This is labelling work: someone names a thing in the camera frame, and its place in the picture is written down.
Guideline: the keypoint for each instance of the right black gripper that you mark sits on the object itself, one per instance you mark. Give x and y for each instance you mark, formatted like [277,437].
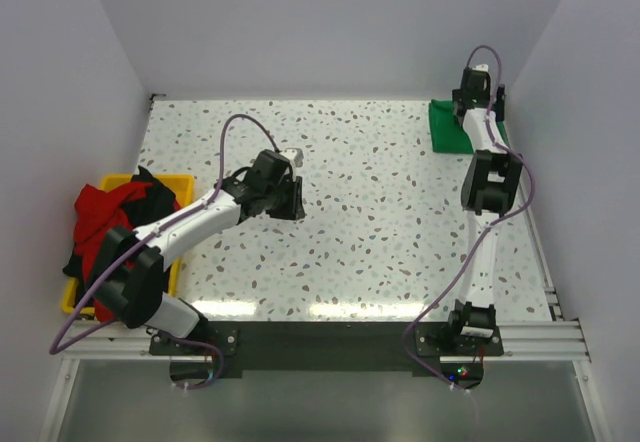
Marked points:
[486,92]

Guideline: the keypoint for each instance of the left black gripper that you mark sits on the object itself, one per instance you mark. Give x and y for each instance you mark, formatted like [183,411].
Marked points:
[294,208]

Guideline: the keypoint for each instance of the green t shirt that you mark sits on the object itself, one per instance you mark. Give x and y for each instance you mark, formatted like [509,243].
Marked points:
[448,137]

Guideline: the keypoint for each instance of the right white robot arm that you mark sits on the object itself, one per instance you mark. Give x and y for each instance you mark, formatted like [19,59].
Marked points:
[488,193]

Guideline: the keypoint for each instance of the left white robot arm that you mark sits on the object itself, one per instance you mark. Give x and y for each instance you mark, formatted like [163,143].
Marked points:
[128,274]

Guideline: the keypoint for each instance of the yellow plastic bin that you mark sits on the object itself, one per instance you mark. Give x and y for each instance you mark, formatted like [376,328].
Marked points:
[175,187]

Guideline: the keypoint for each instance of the black t shirt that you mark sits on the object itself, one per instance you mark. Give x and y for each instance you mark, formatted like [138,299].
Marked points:
[157,194]

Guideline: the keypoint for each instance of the red t shirt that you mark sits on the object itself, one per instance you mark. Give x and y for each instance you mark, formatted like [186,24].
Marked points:
[98,211]

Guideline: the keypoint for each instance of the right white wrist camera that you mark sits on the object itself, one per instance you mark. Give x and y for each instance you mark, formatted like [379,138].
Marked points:
[481,68]

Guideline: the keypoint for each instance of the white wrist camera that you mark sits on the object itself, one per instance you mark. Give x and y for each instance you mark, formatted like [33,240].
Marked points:
[481,68]
[295,156]

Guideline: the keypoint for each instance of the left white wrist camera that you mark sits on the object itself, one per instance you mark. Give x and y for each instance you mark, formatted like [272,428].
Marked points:
[295,156]

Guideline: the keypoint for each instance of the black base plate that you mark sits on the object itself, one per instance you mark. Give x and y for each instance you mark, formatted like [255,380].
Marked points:
[236,348]

